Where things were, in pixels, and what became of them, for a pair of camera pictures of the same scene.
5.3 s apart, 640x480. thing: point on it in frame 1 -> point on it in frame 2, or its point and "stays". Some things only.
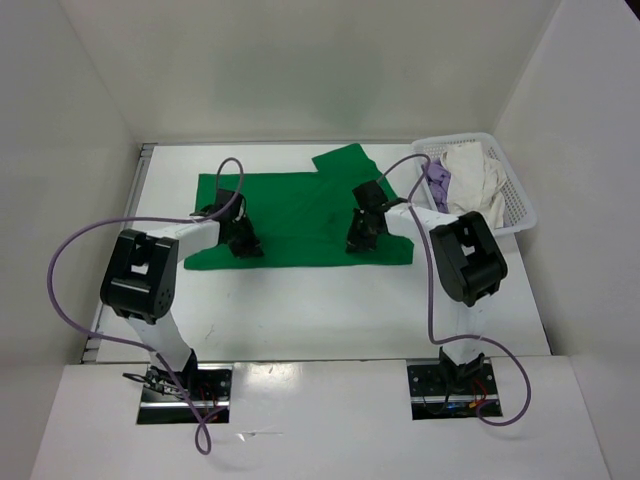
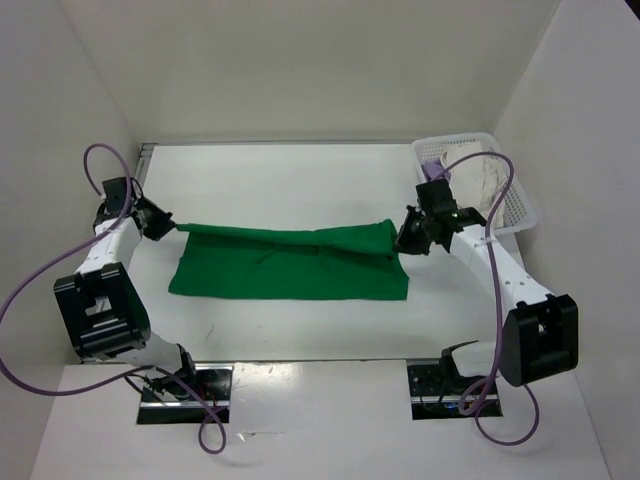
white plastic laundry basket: (521, 214) stays
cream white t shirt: (475, 183) stays
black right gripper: (354, 241) -> (405, 243)
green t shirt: (302, 218) -> (361, 261)
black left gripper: (250, 248) -> (164, 225)
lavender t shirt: (439, 178) stays
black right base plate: (441, 391) stays
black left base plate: (162, 402) stays
